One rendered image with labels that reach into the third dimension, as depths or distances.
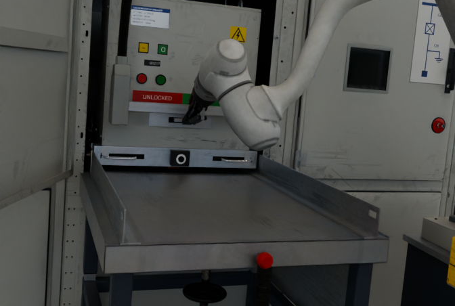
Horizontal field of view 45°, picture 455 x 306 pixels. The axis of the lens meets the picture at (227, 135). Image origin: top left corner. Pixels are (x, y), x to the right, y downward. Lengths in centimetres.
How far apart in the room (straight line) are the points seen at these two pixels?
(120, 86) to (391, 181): 105
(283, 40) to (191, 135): 43
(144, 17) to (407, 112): 98
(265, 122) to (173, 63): 52
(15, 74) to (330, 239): 81
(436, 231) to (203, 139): 76
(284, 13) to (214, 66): 54
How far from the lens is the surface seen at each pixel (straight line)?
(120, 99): 164
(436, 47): 214
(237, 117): 137
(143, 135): 177
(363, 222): 132
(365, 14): 197
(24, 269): 178
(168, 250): 109
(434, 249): 164
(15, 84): 140
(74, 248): 179
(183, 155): 177
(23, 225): 174
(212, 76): 140
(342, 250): 124
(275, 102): 137
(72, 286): 183
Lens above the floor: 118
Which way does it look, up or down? 7 degrees down
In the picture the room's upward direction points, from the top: 5 degrees clockwise
